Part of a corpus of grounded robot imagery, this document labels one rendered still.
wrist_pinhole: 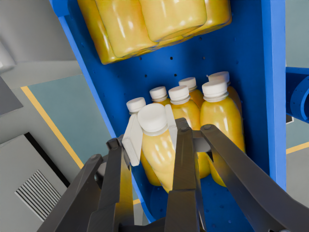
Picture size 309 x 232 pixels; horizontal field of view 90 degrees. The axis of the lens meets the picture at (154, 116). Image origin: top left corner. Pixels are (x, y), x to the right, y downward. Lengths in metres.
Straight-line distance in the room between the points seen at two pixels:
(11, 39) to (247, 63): 0.58
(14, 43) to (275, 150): 0.62
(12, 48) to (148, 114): 0.45
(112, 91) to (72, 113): 1.33
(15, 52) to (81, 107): 1.07
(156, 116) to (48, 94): 1.54
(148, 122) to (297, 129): 1.93
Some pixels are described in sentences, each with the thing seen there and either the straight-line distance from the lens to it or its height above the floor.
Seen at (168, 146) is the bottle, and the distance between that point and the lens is 0.21.
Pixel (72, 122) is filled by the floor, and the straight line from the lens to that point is 1.68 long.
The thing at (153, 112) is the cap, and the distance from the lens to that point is 0.20.
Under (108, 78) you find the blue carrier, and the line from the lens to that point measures 0.33.
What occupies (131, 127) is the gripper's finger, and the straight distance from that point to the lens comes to 0.16.
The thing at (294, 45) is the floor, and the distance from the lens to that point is 1.78.
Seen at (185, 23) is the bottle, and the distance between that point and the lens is 0.18.
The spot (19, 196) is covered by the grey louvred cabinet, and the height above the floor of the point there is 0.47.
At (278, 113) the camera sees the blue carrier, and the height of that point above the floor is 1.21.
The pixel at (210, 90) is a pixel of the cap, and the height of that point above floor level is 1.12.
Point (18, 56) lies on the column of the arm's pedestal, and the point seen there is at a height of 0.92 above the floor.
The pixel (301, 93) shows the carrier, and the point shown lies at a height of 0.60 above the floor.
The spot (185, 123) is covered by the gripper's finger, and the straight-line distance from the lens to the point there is 0.16.
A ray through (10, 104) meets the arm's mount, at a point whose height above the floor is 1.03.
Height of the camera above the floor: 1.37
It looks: 70 degrees down
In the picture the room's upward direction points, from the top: 180 degrees clockwise
